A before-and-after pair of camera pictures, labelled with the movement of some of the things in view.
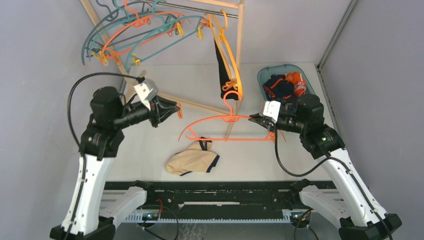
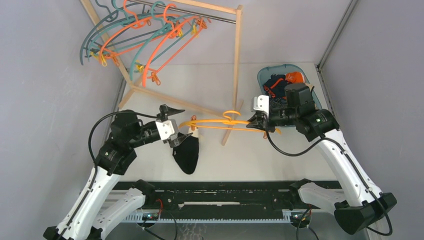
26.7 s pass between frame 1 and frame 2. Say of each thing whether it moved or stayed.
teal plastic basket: stayed
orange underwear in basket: stayed
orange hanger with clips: moved
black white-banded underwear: moved
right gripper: stayed
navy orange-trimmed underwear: stayed
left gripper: moved
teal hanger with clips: moved
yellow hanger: moved
